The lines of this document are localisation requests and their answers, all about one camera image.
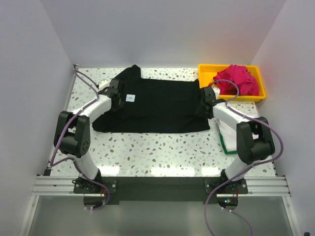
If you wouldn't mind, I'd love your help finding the black t shirt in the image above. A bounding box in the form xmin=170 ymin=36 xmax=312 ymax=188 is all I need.
xmin=92 ymin=65 xmax=210 ymax=133

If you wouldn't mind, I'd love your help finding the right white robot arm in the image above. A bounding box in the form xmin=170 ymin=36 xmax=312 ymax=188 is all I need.
xmin=196 ymin=87 xmax=275 ymax=193

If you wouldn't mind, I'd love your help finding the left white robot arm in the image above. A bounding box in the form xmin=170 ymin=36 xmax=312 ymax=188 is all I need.
xmin=50 ymin=79 xmax=126 ymax=194

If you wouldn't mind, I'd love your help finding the yellow plastic bin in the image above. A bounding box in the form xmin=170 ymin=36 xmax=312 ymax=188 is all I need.
xmin=198 ymin=64 xmax=266 ymax=102

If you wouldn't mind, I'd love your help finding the folded white t shirt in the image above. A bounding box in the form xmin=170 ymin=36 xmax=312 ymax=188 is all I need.
xmin=218 ymin=120 xmax=237 ymax=152

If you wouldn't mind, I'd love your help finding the pink t shirt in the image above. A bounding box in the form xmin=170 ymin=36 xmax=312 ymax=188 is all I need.
xmin=213 ymin=65 xmax=259 ymax=96

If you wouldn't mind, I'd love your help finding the folded green t shirt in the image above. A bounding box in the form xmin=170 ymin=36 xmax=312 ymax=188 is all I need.
xmin=220 ymin=134 xmax=237 ymax=155

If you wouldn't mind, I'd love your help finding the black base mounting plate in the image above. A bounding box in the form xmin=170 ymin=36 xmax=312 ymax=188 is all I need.
xmin=73 ymin=176 xmax=248 ymax=206

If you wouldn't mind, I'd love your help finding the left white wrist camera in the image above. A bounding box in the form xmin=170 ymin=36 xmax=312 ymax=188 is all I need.
xmin=98 ymin=80 xmax=109 ymax=90

